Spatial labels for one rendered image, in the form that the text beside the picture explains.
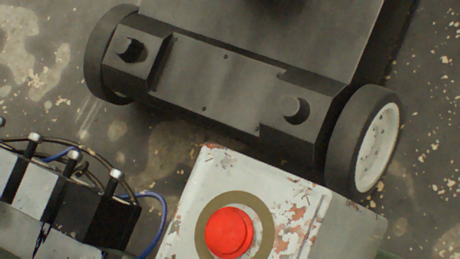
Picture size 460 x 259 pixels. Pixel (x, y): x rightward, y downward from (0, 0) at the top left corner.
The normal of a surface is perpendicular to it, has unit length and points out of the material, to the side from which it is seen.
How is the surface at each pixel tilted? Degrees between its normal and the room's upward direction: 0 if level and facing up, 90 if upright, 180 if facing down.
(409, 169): 0
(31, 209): 0
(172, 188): 0
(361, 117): 13
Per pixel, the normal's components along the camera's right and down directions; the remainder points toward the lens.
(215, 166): -0.42, -0.22
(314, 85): -0.02, -0.80
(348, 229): 0.82, 0.33
